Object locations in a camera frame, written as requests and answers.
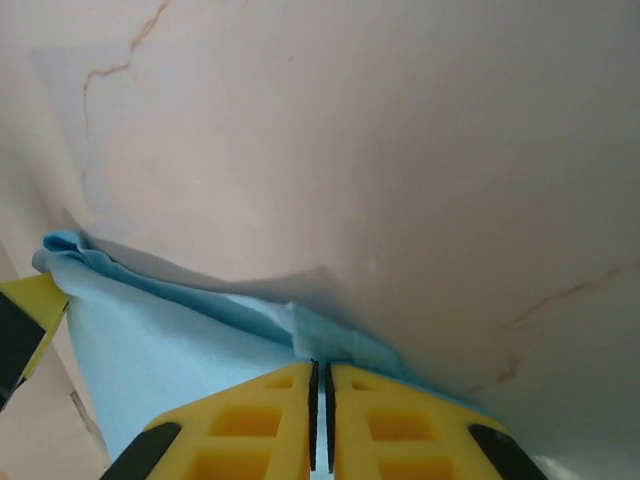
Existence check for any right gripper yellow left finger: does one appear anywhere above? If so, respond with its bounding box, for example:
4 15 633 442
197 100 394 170
102 362 320 480

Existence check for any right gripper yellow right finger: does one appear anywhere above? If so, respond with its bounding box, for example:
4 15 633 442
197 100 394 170
323 362 551 480

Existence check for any light blue printed t-shirt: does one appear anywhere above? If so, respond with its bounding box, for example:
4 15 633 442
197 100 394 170
30 228 506 480

